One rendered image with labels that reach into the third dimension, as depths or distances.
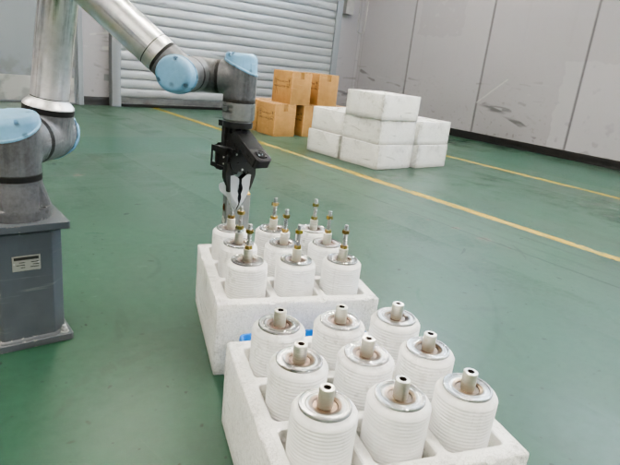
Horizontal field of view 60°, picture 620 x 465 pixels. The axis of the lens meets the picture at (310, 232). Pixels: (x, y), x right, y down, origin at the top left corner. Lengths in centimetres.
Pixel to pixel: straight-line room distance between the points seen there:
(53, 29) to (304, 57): 645
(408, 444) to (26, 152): 97
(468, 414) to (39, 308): 98
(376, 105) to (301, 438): 336
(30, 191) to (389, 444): 93
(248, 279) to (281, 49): 640
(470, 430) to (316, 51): 721
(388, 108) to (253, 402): 325
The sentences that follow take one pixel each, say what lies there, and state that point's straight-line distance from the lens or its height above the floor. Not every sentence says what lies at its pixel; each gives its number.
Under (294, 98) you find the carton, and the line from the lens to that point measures 518.
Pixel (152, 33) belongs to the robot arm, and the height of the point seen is 72.
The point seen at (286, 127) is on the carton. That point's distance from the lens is 517.
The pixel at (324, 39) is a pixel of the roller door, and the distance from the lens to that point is 792.
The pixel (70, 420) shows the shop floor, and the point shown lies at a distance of 118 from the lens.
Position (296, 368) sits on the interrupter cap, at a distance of 85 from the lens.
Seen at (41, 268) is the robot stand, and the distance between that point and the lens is 137.
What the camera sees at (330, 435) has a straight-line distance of 75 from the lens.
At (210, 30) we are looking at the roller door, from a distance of 693.
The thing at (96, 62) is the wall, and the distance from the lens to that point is 648.
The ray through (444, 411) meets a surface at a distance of 87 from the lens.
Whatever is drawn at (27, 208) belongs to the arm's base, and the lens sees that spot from 133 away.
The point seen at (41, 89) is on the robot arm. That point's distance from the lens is 142.
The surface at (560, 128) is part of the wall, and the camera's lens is 647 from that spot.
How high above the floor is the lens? 70
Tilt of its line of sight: 18 degrees down
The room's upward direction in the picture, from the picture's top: 6 degrees clockwise
